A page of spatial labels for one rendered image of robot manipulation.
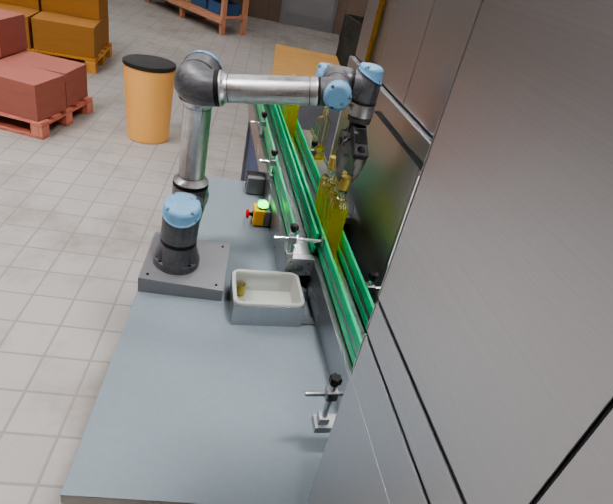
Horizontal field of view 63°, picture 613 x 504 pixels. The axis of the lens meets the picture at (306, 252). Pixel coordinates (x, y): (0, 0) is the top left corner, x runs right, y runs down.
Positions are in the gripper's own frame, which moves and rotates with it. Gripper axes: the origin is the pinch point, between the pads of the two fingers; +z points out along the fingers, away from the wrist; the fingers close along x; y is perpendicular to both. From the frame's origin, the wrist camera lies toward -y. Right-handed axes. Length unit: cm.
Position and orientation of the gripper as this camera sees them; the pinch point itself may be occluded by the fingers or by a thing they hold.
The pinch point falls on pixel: (346, 178)
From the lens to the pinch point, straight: 164.0
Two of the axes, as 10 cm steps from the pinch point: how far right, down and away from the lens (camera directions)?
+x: -9.7, -0.8, -2.3
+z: -1.9, 8.2, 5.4
